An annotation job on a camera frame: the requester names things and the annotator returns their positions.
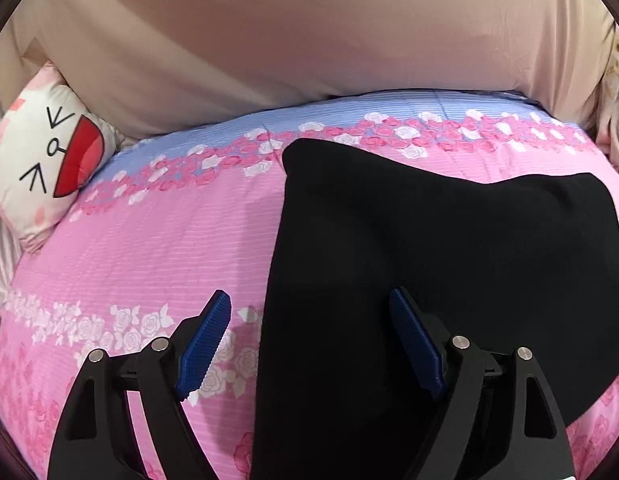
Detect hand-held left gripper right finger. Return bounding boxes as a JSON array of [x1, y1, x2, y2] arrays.
[[388, 286, 577, 480]]

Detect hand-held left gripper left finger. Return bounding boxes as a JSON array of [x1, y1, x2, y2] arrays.
[[47, 289, 233, 480]]

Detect black pants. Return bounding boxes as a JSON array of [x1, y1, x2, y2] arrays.
[[250, 137, 619, 480]]

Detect pink floral bedsheet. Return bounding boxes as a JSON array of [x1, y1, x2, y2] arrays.
[[0, 89, 619, 480]]

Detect white satin cloth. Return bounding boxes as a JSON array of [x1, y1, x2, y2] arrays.
[[0, 200, 23, 316]]

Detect cartoon face pillow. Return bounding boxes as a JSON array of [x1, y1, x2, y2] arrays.
[[0, 62, 115, 253]]

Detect pale floral blanket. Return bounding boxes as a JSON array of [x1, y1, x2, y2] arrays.
[[592, 20, 619, 171]]

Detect beige fabric headboard cover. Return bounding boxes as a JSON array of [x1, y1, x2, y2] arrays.
[[0, 0, 619, 141]]

